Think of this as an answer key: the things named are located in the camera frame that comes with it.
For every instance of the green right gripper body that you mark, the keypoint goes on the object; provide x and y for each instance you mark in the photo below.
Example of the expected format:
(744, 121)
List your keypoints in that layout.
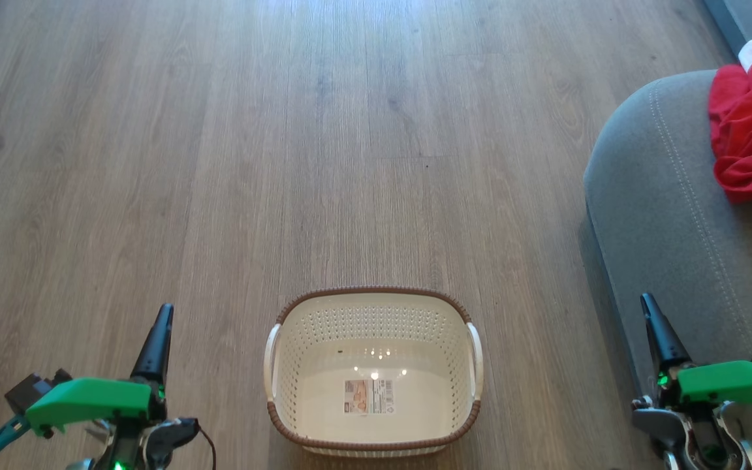
(732, 384)

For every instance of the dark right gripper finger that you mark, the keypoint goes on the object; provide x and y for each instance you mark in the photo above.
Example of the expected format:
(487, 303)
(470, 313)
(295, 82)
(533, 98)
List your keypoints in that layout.
(663, 336)

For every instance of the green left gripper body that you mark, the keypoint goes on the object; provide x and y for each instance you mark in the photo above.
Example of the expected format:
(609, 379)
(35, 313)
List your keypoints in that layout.
(89, 399)

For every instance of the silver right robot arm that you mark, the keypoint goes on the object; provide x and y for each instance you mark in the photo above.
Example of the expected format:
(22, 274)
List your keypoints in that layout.
(702, 437)

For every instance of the paper label sticker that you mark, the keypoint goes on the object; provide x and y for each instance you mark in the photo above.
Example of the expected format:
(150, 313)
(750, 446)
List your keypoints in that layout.
(369, 396)

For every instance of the cream laundry basket brown rim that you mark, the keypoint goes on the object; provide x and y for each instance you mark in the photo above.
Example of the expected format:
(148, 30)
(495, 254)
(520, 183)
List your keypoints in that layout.
(324, 352)

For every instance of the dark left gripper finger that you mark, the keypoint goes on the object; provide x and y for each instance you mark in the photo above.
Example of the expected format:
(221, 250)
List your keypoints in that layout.
(154, 346)

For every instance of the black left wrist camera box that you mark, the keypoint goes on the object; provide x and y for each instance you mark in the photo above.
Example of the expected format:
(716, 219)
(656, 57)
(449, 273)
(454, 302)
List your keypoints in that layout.
(33, 388)

